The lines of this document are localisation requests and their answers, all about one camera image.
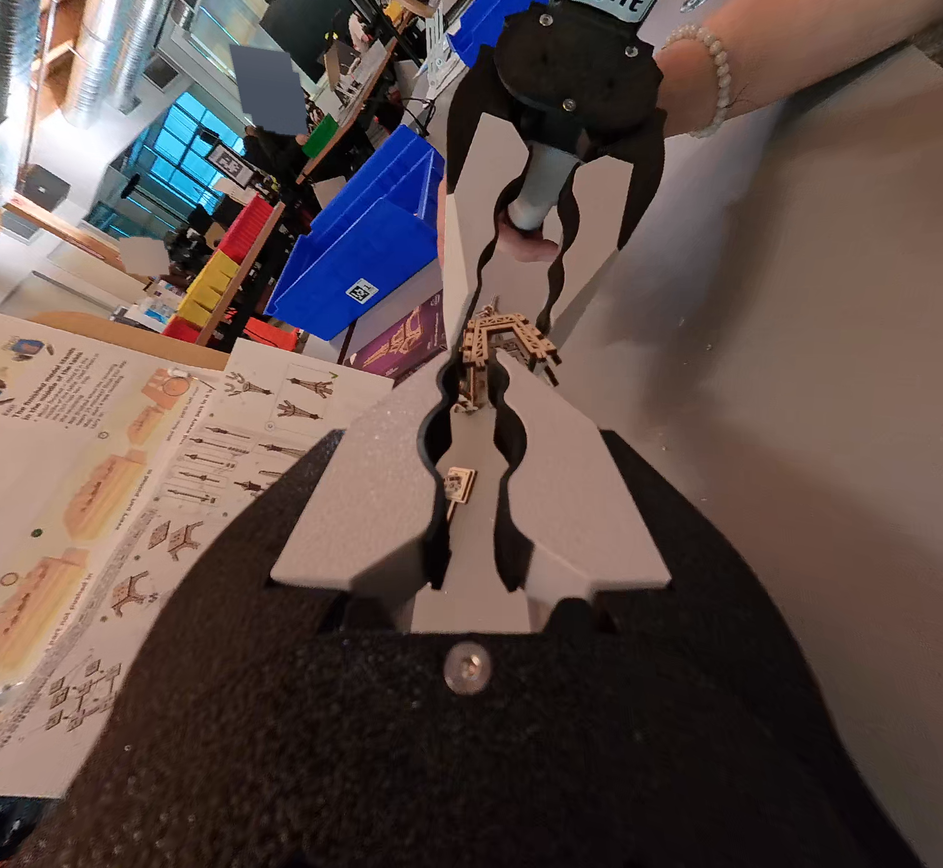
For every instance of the large blue plastic bin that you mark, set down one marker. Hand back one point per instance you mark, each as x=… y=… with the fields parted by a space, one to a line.
x=353 y=235

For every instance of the shelf with red yellow bins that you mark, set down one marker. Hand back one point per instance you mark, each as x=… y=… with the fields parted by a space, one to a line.
x=221 y=264

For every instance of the white plastic part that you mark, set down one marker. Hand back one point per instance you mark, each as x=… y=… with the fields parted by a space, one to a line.
x=440 y=54

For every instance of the green bin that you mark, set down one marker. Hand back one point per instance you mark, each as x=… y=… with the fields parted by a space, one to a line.
x=320 y=137

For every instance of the cluttered wooden workbench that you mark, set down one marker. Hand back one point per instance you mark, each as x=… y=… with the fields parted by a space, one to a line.
x=353 y=84

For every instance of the grey speaker box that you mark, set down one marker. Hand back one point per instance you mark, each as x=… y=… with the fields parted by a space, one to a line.
x=43 y=184

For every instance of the wooden tower model section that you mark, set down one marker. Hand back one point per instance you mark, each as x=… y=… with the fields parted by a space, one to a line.
x=508 y=327

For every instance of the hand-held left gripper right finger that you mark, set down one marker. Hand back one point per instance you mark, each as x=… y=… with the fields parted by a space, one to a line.
x=582 y=514

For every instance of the person's right forearm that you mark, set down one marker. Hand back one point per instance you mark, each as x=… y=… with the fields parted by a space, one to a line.
x=810 y=14

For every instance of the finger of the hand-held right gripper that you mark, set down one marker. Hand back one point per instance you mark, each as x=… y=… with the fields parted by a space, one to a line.
x=475 y=176
x=600 y=212

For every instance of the purple model kit box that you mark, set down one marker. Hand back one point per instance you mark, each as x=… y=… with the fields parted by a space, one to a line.
x=398 y=345

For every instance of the small wooden model part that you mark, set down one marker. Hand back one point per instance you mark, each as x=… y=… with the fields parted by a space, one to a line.
x=458 y=481

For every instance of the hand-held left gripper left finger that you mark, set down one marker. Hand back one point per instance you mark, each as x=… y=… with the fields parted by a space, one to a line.
x=353 y=507

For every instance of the tower diagram instruction sheet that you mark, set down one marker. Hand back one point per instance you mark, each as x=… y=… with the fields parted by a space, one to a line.
x=243 y=426

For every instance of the black monitor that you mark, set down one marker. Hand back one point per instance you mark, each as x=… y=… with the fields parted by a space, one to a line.
x=309 y=6

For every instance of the white fiducial marker sign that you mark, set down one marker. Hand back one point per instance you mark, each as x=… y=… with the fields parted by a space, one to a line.
x=232 y=165

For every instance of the orange bin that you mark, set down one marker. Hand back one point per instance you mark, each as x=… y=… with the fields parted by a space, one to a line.
x=272 y=332

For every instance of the person's right hand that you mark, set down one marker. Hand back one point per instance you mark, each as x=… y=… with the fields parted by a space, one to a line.
x=527 y=247

